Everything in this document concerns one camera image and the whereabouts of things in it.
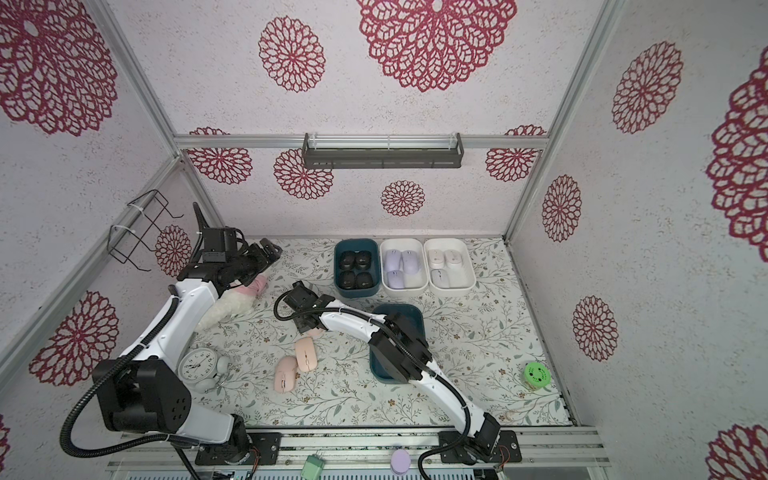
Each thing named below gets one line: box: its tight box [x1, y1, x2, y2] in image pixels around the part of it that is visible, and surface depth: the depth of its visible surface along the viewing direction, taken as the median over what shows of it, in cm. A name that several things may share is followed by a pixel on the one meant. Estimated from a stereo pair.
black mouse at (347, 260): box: [339, 250, 355, 271], surface depth 112 cm
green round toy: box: [523, 362, 551, 387], surface depth 83 cm
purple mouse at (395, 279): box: [386, 270, 404, 289], surface depth 108 cm
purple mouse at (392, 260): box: [384, 249, 401, 272], surface depth 112 cm
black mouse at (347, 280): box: [339, 270, 356, 290], surface depth 106 cm
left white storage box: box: [380, 238, 429, 298], surface depth 111 cm
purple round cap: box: [390, 449, 411, 475], surface depth 66 cm
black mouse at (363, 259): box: [354, 250, 372, 270], surface depth 112 cm
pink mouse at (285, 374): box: [274, 356, 298, 394], surface depth 85 cm
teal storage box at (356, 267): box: [334, 238, 380, 298], surface depth 111 cm
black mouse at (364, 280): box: [356, 272, 374, 289], surface depth 106 cm
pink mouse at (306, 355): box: [295, 337, 318, 373], surface depth 89 cm
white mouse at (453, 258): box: [444, 249, 463, 269], surface depth 113 cm
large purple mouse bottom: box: [401, 250, 420, 275], surface depth 112 cm
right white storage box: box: [424, 238, 477, 297], surface depth 112 cm
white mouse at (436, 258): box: [428, 249, 445, 269], surface depth 112 cm
